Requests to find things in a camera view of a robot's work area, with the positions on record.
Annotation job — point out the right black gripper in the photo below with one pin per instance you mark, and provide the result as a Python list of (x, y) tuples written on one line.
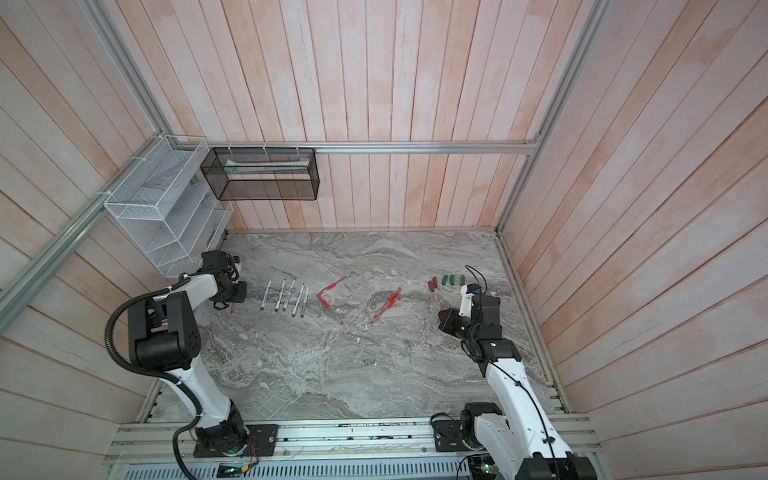
[(449, 319)]

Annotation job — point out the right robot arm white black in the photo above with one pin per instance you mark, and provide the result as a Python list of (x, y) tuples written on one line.
[(514, 431)]

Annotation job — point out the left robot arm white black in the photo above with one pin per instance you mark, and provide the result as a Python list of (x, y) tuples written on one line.
[(164, 337)]

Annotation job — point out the red gel pen cluster one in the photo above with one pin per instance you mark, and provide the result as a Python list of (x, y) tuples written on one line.
[(387, 304)]

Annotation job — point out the red gel pen cluster two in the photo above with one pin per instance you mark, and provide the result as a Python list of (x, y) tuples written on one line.
[(389, 307)]

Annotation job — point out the red gel pen top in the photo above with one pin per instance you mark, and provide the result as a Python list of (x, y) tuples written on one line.
[(326, 289)]

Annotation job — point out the green circuit board right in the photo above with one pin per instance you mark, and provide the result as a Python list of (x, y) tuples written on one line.
[(482, 467)]

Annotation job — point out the green circuit board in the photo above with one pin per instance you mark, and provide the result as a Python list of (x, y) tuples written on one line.
[(231, 470), (482, 467)]

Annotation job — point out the black mesh basket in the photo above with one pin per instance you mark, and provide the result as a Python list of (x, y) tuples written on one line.
[(262, 173)]

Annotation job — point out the green circuit board left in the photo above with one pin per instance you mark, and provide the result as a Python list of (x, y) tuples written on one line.
[(231, 470)]

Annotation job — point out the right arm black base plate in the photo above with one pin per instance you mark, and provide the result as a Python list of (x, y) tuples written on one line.
[(448, 435)]

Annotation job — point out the aluminium frame rail back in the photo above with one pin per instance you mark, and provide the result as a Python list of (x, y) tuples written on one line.
[(390, 147)]

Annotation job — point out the aluminium frame rail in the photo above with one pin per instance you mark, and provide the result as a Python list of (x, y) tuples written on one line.
[(390, 147), (39, 271)]

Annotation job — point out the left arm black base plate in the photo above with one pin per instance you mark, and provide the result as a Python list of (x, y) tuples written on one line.
[(227, 441)]

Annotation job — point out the white wire mesh shelf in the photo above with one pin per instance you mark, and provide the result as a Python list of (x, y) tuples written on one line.
[(167, 207)]

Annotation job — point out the aluminium mounting rail front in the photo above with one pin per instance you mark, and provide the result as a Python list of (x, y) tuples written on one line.
[(295, 440)]

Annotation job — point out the aluminium frame rail left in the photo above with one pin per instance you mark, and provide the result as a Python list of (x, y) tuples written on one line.
[(39, 271)]

